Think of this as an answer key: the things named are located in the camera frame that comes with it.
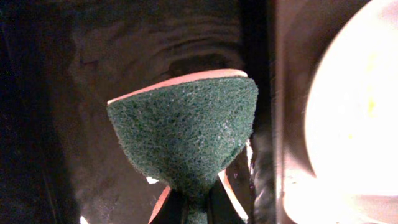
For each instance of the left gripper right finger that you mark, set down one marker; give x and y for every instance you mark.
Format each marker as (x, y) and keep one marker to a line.
(220, 209)

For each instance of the black rectangular tray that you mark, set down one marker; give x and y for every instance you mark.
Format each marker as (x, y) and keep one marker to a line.
(62, 61)

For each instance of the pale blue plate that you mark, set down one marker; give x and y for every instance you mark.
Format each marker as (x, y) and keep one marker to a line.
(351, 114)

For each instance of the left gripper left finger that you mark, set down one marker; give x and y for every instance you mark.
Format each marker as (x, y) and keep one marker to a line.
(171, 208)

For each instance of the green and pink sponge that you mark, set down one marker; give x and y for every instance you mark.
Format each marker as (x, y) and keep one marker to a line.
(184, 132)

